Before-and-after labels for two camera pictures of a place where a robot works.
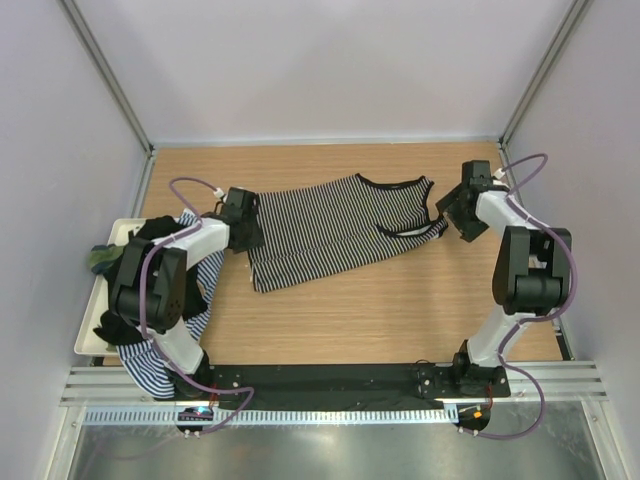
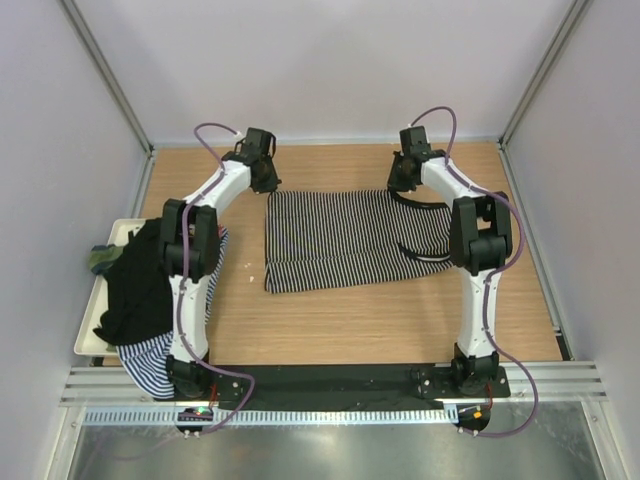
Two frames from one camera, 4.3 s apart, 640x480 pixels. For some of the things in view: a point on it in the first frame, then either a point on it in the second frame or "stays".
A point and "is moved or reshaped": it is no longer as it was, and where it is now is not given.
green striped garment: x=102 y=256 stays
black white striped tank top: x=324 y=227 is moved or reshaped
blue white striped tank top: x=141 y=362 stays
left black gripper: x=255 y=240 to x=273 y=182
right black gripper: x=469 y=229 to x=394 y=183
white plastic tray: x=88 y=344 stays
